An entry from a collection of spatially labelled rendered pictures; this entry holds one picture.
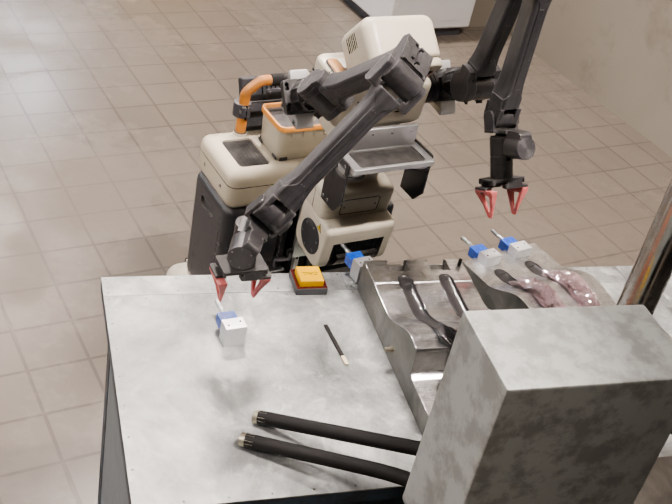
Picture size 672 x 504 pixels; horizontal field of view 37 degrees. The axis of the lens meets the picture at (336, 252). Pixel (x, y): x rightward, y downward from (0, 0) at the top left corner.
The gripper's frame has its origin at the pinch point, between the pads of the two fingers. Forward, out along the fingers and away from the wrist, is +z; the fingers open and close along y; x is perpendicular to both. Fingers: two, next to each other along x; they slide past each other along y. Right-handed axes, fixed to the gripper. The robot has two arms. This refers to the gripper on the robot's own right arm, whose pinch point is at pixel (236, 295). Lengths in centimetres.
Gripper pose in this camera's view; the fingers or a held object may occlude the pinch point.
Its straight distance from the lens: 222.5
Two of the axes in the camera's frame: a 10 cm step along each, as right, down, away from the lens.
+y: 9.0, -0.9, 4.3
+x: -4.0, -5.9, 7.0
